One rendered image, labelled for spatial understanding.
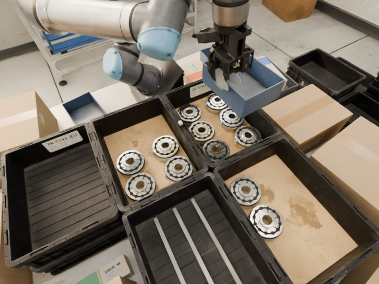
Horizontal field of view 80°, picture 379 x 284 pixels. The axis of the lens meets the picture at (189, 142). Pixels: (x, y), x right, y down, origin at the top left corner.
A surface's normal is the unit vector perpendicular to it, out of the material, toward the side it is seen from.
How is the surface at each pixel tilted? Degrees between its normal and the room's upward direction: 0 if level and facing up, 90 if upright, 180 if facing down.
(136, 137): 0
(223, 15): 94
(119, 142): 0
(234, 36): 95
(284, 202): 0
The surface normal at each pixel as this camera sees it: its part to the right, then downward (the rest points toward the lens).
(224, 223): -0.03, -0.58
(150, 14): -0.38, -0.06
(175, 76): -0.61, -0.14
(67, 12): -0.45, 0.24
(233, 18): 0.07, 0.84
